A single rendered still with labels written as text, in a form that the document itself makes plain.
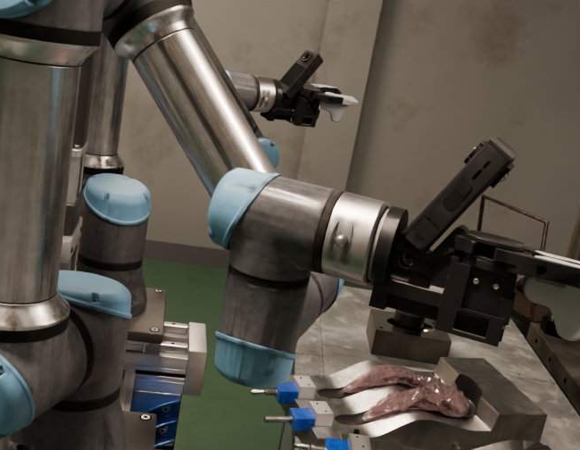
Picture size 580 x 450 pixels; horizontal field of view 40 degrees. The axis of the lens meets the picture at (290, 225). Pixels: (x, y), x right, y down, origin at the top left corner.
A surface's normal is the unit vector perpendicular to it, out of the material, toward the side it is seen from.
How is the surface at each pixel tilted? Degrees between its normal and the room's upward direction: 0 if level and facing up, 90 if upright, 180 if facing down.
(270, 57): 90
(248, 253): 90
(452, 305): 82
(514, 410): 0
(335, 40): 90
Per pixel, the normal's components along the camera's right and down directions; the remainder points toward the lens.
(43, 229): 0.74, 0.29
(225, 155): -0.01, 0.02
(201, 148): -0.38, 0.23
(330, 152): 0.12, 0.28
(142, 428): 0.18, -0.95
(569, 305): -0.25, 0.07
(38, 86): 0.40, 0.31
